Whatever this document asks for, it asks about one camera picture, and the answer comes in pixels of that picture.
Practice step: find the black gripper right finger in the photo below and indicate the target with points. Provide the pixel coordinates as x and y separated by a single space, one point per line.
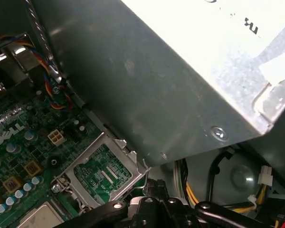
178 213

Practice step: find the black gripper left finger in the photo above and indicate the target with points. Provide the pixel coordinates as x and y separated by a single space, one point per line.
142 213

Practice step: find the black open PC case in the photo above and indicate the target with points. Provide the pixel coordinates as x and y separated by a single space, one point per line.
242 175

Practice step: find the white four pin socket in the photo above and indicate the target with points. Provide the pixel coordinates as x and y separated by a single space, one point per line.
55 137

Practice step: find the grey power supply unit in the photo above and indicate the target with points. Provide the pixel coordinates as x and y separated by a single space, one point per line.
133 83

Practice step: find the green motherboard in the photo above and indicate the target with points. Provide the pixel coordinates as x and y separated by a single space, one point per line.
26 147

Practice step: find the silver rear port housing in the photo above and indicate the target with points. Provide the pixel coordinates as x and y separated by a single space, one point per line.
21 59

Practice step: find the metal socket cover frame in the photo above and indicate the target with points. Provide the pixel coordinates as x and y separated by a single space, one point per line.
84 155

